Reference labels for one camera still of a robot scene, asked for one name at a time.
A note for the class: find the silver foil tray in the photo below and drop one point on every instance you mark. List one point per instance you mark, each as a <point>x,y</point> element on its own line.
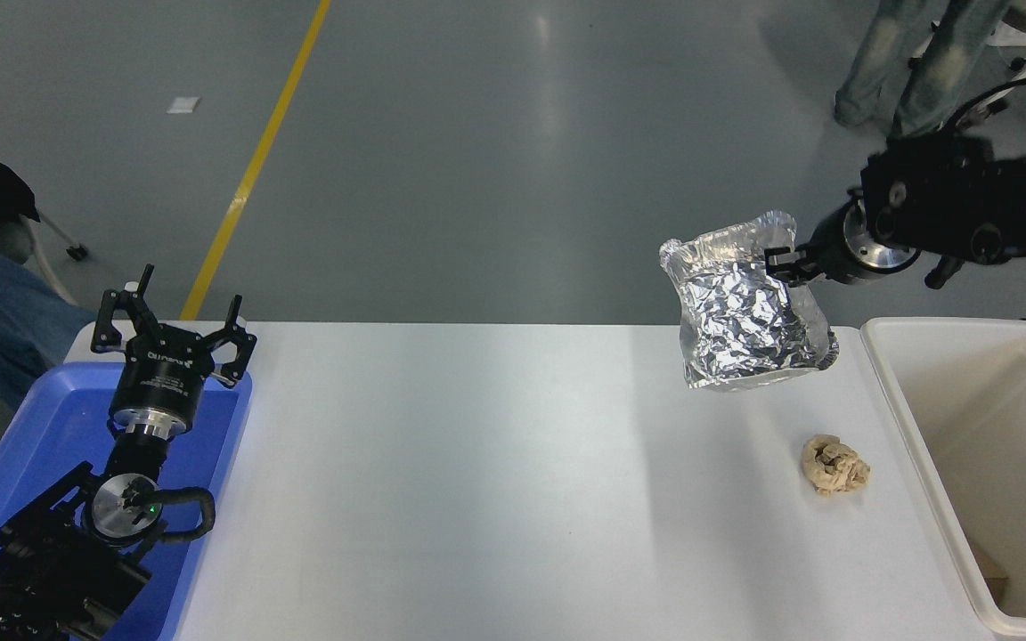
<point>745,312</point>

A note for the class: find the grey wheeled chair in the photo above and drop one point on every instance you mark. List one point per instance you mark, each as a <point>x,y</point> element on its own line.
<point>77,253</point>

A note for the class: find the crumpled tan paper ball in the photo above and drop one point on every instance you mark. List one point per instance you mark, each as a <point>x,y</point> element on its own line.
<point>834,465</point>

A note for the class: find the large pale plastic bin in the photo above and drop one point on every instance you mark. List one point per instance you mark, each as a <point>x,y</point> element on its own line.
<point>1012,427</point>

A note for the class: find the standing person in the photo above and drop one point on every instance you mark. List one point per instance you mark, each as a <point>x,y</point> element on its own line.
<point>932,62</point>

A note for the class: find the white paper scrap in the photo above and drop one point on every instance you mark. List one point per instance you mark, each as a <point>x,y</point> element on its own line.
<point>182,104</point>

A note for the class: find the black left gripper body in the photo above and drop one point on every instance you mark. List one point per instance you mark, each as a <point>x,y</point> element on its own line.
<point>161,372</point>

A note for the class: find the blue plastic tray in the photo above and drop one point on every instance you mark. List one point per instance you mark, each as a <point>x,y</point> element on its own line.
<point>59,427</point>

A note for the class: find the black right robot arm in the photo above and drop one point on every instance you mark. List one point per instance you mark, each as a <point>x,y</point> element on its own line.
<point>967,205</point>

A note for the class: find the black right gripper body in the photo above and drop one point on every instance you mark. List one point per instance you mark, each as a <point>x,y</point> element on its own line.
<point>834,249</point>

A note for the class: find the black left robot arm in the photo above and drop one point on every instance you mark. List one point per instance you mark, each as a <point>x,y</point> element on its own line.
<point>117,506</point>

